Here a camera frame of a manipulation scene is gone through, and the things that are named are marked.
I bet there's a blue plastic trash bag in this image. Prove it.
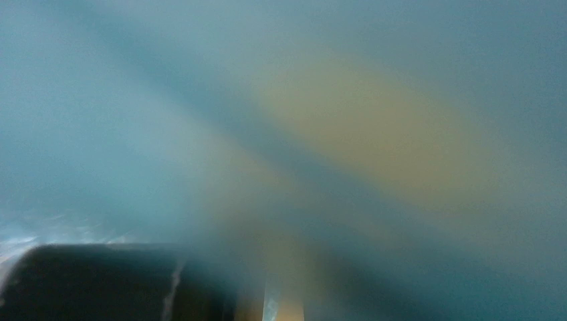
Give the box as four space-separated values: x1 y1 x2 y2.
1 1 566 320

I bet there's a yellow capybara trash bin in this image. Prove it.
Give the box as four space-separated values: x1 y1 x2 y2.
200 56 497 320

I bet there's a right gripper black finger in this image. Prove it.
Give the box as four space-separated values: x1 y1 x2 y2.
1 244 235 320

